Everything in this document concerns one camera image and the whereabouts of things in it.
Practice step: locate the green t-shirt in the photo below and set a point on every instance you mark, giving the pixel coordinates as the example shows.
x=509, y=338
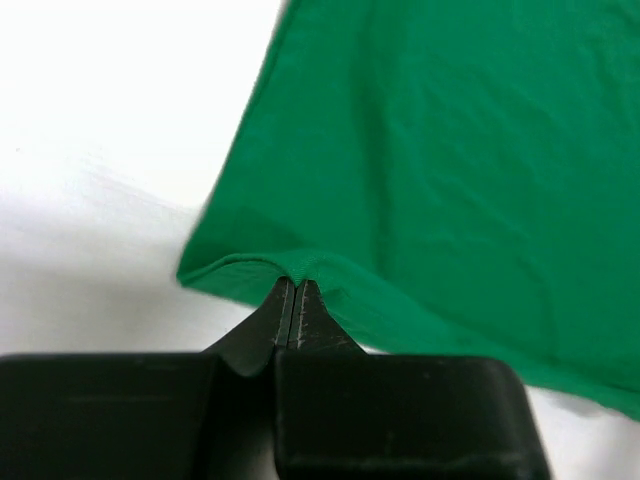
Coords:
x=458, y=177

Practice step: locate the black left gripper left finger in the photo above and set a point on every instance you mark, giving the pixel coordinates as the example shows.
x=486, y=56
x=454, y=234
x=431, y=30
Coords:
x=162, y=415

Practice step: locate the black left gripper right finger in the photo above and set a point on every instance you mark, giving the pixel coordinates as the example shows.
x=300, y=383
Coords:
x=342, y=413

